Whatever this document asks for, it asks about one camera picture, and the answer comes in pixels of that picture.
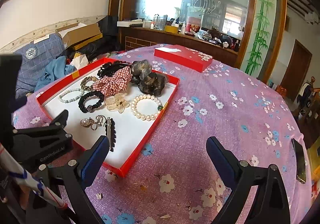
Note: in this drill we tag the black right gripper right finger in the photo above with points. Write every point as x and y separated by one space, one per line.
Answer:
270 204

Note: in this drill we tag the blue plaid jacket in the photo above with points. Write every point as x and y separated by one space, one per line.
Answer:
35 57

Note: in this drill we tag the blue cloth garment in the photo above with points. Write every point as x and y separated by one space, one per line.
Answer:
56 69

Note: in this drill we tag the black hair clip pearl pendant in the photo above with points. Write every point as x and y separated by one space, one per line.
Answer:
109 125

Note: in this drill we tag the black smartphone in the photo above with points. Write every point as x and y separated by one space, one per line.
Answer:
300 161

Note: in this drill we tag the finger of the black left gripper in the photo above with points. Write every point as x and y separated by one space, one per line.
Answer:
60 121

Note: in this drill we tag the clear acrylic flower hair claw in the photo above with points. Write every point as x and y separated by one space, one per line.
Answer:
117 102

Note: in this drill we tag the white paper bag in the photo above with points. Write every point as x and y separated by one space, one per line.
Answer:
79 61

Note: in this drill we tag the red tray box white inside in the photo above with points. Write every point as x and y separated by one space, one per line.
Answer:
131 133

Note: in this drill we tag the black fabric scrunchie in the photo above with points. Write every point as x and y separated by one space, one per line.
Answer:
90 108

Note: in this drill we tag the brown cardboard box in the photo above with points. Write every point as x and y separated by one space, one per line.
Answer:
76 33

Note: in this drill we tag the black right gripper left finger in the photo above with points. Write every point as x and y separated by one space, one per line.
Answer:
75 176

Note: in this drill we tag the red plaid scrunchie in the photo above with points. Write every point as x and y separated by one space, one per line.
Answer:
111 85

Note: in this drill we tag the red box lid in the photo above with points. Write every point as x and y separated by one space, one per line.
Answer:
190 58

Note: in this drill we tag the brown wooden door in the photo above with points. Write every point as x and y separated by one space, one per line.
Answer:
296 71

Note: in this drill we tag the black comb hair claw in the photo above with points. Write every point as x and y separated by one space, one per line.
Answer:
110 68

